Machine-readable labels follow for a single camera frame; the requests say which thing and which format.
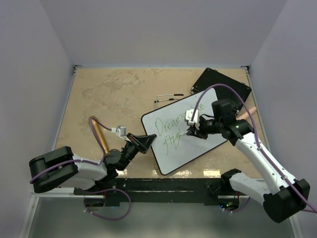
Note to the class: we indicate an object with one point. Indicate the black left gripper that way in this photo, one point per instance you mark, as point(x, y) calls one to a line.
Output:
point(141, 143)

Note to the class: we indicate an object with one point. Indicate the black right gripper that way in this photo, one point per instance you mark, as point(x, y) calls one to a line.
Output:
point(200, 134)

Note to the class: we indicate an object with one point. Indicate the white whiteboard black frame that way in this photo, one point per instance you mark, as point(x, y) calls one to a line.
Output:
point(170, 150)

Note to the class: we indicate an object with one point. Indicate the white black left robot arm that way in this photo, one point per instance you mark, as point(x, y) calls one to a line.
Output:
point(61, 167)

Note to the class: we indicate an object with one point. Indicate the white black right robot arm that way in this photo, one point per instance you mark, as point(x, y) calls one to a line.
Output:
point(281, 194)

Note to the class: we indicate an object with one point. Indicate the gold toy microphone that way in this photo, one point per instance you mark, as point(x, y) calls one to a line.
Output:
point(98, 134)

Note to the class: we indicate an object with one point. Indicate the pink beige cylinder toy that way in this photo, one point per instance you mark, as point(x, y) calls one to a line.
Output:
point(246, 115)

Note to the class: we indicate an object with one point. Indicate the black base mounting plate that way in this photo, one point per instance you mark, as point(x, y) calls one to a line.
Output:
point(207, 191)

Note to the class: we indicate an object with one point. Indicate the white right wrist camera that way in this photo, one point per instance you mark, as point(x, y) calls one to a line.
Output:
point(192, 118)

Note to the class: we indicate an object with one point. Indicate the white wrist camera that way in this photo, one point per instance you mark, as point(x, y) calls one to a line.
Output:
point(120, 131)
point(192, 118)

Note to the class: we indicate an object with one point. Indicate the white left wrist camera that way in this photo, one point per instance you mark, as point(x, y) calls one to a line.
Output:
point(120, 131)

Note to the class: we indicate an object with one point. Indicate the black wire whiteboard stand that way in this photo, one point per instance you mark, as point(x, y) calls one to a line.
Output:
point(167, 97)

